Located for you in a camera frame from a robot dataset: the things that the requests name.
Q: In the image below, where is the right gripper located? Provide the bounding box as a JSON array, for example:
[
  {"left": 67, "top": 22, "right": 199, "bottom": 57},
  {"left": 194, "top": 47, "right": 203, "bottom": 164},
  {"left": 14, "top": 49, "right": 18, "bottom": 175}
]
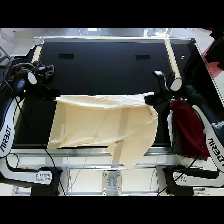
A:
[{"left": 143, "top": 89, "right": 173, "bottom": 108}]

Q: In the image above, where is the black cable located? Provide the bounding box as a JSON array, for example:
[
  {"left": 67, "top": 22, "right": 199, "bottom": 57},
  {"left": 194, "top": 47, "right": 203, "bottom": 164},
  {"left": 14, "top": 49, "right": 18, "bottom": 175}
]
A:
[
  {"left": 40, "top": 143, "right": 67, "bottom": 196},
  {"left": 157, "top": 155, "right": 202, "bottom": 196}
]

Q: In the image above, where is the dark red garment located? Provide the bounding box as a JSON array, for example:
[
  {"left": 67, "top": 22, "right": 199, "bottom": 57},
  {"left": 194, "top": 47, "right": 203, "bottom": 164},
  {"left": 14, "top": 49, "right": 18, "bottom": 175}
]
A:
[{"left": 169, "top": 98, "right": 211, "bottom": 160}]

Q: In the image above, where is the silver frame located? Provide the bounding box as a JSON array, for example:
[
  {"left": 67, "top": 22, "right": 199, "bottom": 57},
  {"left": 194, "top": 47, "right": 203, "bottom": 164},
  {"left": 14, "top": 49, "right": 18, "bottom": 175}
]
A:
[{"left": 11, "top": 35, "right": 215, "bottom": 197}]

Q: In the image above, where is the cream shirt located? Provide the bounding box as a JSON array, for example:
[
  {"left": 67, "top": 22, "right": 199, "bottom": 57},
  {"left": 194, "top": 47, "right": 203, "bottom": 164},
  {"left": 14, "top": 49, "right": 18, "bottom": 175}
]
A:
[{"left": 47, "top": 91, "right": 160, "bottom": 171}]

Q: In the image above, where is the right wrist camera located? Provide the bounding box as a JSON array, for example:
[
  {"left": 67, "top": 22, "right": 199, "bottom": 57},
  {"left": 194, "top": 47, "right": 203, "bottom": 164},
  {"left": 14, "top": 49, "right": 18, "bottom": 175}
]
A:
[{"left": 153, "top": 69, "right": 169, "bottom": 96}]

